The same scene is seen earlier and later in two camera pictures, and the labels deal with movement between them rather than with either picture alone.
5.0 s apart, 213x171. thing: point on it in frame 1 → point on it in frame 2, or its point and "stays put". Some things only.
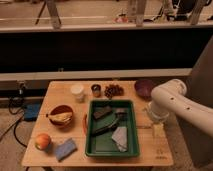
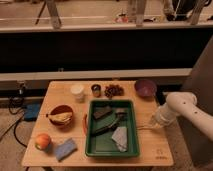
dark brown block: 102,112 stays put
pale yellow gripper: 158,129 → 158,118
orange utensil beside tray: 84,124 stays put
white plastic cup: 78,91 stays put
